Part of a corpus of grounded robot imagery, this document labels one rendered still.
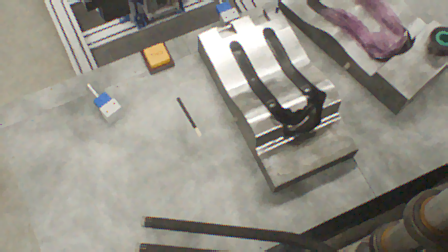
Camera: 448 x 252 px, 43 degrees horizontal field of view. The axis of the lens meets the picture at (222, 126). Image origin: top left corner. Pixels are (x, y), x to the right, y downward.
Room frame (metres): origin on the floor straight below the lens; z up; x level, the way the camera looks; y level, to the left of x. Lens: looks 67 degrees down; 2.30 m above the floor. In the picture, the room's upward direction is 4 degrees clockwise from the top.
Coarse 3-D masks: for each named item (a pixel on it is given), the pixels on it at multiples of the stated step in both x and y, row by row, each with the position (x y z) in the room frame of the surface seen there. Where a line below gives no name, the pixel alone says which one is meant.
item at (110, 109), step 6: (90, 84) 0.73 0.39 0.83; (96, 90) 0.71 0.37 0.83; (96, 96) 0.69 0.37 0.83; (102, 96) 0.69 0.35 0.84; (108, 96) 0.69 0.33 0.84; (96, 102) 0.67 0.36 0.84; (102, 102) 0.67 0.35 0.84; (108, 102) 0.67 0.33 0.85; (114, 102) 0.67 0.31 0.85; (102, 108) 0.65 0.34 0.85; (108, 108) 0.65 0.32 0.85; (114, 108) 0.65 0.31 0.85; (120, 108) 0.65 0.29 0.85; (102, 114) 0.64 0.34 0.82; (108, 114) 0.63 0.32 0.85; (114, 114) 0.64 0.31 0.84; (120, 114) 0.65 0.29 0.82; (108, 120) 0.62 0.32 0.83; (114, 120) 0.63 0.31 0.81
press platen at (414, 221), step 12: (420, 192) 0.32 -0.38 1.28; (432, 192) 0.32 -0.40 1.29; (408, 204) 0.31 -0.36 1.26; (420, 204) 0.30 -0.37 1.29; (408, 216) 0.28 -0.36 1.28; (420, 216) 0.28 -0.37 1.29; (408, 228) 0.26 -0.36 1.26; (420, 228) 0.25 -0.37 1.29; (432, 228) 0.25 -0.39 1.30; (420, 240) 0.24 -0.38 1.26; (432, 240) 0.23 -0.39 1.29; (444, 240) 0.24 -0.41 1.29
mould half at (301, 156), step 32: (256, 32) 0.91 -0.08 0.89; (288, 32) 0.92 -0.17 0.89; (224, 64) 0.79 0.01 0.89; (256, 64) 0.80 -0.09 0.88; (224, 96) 0.72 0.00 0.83; (256, 96) 0.69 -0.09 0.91; (288, 96) 0.69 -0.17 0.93; (256, 128) 0.58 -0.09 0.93; (320, 128) 0.63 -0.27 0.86; (256, 160) 0.54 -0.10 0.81; (288, 160) 0.53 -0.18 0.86; (320, 160) 0.53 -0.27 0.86
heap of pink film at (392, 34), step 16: (368, 0) 1.03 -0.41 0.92; (384, 0) 1.03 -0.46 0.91; (336, 16) 0.97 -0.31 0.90; (352, 16) 0.97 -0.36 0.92; (384, 16) 0.98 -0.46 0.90; (352, 32) 0.91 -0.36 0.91; (368, 32) 0.93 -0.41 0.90; (384, 32) 0.93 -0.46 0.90; (400, 32) 0.94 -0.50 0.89; (368, 48) 0.88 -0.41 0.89; (384, 48) 0.88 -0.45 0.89; (400, 48) 0.89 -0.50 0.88
